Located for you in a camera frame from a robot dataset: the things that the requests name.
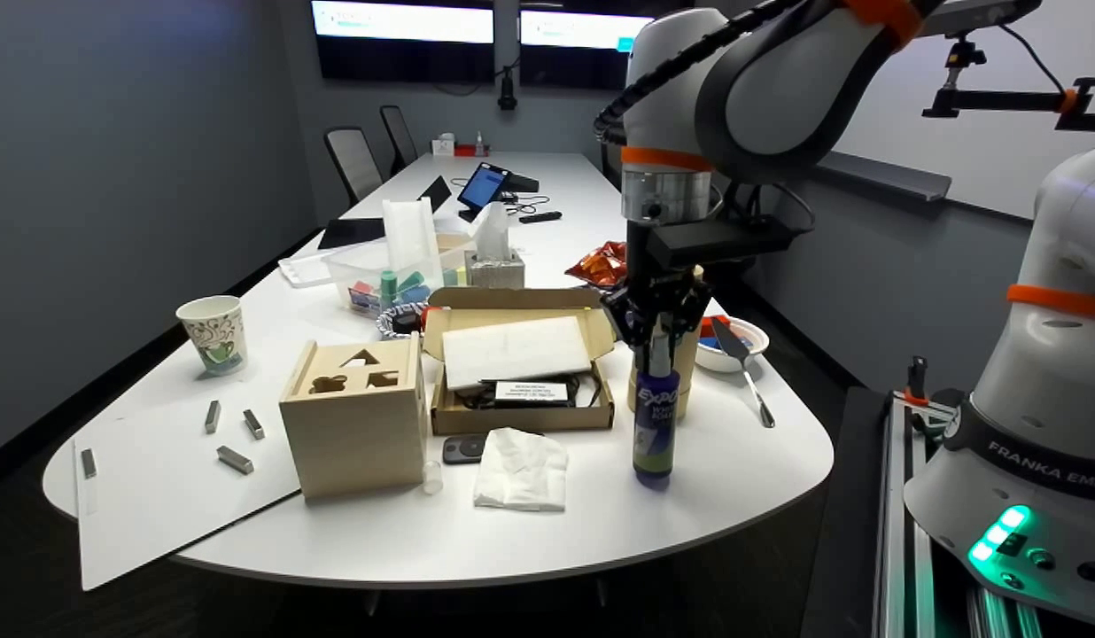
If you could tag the wall monitor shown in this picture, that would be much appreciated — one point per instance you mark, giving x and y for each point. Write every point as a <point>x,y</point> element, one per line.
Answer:
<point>407,23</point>
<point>574,29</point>

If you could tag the clear plastic container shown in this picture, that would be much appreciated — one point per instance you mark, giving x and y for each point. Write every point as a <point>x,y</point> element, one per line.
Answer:
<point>411,242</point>

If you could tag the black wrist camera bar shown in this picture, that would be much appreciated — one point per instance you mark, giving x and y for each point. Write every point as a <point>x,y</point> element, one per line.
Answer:
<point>735,235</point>

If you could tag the black office chair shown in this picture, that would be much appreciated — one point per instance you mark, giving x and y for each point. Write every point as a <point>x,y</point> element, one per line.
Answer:
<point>357,160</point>
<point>398,133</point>

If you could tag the small grey metal piece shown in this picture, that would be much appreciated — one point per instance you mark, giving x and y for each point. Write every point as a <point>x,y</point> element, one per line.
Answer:
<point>88,461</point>
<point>234,460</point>
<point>212,415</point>
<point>253,423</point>

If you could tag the red Doritos chip bag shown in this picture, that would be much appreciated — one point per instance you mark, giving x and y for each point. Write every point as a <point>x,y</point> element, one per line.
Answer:
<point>604,262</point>

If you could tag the wooden shape sorter box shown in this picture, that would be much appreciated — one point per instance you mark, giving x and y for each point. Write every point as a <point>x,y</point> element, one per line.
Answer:
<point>357,436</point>

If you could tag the aluminium rail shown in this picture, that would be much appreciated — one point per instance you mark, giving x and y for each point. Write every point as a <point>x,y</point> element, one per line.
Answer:
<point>913,518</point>

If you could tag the black phone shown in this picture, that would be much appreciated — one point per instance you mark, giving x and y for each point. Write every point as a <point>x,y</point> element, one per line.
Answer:
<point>462,448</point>

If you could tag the white paper sheet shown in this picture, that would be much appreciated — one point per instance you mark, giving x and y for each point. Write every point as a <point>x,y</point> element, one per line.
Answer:
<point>513,349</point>

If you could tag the grey whiteboard tray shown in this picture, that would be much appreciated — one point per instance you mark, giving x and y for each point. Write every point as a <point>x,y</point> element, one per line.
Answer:
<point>886,179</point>

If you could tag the paper cup green print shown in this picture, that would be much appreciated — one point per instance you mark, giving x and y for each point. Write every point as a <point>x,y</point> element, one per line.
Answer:
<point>214,335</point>

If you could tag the white bowl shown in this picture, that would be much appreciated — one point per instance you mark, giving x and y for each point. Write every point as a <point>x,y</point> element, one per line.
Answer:
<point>735,356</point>

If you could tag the open cardboard box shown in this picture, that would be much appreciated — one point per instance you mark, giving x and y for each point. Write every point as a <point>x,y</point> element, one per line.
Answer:
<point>514,401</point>

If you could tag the tablet with blue screen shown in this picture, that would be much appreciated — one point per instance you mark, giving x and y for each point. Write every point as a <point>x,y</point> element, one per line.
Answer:
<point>483,186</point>

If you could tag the white acrylic board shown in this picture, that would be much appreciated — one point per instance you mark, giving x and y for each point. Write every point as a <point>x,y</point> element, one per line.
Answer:
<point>168,499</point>

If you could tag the white tissue box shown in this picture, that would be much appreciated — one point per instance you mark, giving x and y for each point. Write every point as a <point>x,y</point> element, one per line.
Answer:
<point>493,262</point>

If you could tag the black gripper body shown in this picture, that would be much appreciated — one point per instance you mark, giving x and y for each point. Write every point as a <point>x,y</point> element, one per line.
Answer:
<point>661,294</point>

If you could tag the blue spray bottle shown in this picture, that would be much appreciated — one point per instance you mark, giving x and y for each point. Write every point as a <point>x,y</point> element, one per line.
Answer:
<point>652,428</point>

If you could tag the loose white paper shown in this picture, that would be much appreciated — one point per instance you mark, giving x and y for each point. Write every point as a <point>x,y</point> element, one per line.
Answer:
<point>307,270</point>

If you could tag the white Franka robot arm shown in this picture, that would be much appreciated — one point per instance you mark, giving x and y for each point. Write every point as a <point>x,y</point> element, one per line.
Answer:
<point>805,92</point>

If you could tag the black conference camera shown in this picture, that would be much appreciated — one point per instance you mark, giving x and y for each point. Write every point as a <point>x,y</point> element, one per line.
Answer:
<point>507,72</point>

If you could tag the black folder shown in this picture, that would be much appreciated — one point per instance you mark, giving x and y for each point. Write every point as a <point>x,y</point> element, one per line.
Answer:
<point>353,233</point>

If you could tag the black remote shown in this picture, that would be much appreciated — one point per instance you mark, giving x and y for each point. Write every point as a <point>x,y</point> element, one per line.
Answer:
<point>541,216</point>

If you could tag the black labelled power adapter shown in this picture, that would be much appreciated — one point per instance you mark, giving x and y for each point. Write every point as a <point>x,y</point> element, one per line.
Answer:
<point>529,392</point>

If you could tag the grey camera on mount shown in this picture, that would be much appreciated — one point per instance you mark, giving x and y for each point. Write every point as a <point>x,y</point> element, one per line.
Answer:
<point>994,91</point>

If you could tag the white crumpled tissue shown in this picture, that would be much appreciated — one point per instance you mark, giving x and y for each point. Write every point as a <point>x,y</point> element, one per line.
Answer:
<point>524,469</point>

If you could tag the dark metal cake server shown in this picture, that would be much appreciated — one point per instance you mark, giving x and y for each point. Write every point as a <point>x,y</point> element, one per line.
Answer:
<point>752,377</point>

